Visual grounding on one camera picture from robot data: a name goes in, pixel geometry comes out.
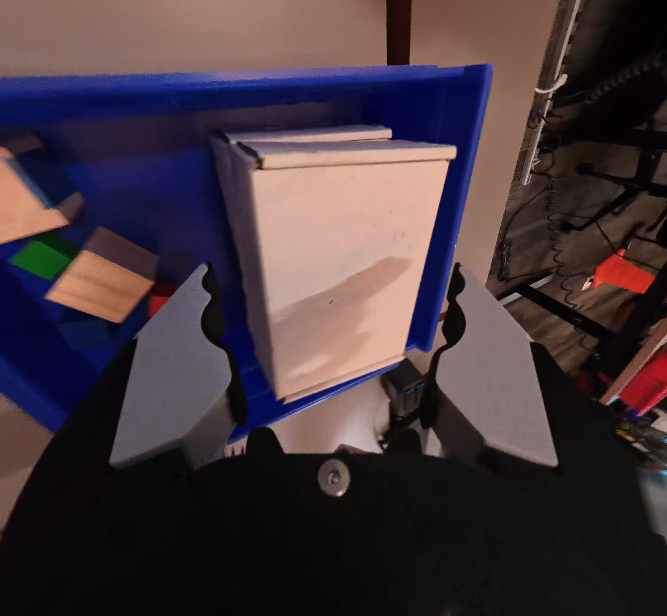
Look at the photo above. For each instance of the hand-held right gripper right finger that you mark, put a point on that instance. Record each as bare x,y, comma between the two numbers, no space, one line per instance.
495,381

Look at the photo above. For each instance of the natural wooden block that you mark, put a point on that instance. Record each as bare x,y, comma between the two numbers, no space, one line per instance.
31,209
104,277

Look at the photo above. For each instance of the grey usb hub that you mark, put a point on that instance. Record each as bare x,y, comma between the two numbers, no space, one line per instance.
404,386

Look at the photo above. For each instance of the red wooden block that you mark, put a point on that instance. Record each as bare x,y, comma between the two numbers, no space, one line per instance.
161,299

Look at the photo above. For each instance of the orange plastic object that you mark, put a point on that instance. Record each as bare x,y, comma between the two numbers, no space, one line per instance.
622,272

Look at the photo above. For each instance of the black stand legs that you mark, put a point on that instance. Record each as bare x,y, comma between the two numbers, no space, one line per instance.
625,183

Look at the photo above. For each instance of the green wooden block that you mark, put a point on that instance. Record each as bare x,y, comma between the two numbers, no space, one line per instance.
41,260

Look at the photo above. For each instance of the blue plastic bin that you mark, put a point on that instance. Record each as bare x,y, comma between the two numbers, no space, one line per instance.
471,183

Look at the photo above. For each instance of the white cardboard box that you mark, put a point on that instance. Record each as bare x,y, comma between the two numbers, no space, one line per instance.
312,133
338,235

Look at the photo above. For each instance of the red plastic bin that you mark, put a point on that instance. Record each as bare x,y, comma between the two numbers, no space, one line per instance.
646,381

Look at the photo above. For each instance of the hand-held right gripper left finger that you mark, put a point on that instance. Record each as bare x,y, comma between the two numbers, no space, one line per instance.
172,365

